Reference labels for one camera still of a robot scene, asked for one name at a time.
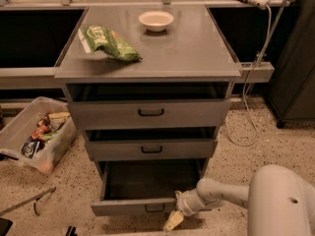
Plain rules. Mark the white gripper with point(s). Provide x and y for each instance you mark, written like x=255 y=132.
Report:
x=187 y=205

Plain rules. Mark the grey bottom drawer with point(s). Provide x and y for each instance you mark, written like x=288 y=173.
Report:
x=145 y=186

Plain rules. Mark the grey drawer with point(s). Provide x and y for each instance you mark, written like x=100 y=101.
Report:
x=151 y=149
x=145 y=186
x=93 y=115

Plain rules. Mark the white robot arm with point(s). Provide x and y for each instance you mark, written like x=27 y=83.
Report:
x=279 y=202

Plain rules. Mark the grey middle drawer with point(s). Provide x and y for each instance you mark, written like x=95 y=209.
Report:
x=151 y=149

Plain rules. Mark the grey top drawer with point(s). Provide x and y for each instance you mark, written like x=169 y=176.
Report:
x=93 y=115

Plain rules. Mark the grey drawer cabinet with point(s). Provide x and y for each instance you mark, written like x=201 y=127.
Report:
x=187 y=61

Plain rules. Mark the tan snack box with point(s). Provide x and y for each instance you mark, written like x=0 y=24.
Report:
x=57 y=118

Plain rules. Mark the clear plastic storage bin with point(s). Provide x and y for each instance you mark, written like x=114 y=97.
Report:
x=17 y=131

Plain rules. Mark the red snack packet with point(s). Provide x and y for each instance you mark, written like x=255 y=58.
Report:
x=42 y=129

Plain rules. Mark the dark cabinet on right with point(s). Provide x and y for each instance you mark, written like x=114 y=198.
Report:
x=292 y=90

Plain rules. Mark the dark blue snack packet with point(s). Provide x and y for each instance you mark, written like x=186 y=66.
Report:
x=29 y=148

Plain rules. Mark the black object bottom left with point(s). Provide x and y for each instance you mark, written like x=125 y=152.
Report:
x=5 y=225

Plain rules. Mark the white bowl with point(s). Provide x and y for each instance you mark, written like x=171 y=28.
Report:
x=156 y=21

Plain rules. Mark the green snack bag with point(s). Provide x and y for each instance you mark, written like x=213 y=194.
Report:
x=98 y=38

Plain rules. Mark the grey horizontal rail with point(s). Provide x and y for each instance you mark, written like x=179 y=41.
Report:
x=260 y=74

